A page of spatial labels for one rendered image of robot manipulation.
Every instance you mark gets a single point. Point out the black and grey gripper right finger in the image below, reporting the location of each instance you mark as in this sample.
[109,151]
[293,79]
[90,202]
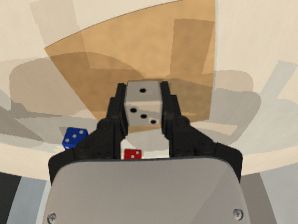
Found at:
[185,140]

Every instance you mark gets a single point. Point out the tan mat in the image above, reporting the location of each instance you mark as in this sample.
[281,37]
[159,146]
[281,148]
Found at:
[172,42]

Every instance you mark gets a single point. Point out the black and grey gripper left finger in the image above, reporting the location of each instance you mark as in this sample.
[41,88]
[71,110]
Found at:
[101,142]

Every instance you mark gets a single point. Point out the blue die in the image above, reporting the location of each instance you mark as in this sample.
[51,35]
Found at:
[73,136]

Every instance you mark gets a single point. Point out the red die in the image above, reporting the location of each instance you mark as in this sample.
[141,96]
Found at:
[132,154]

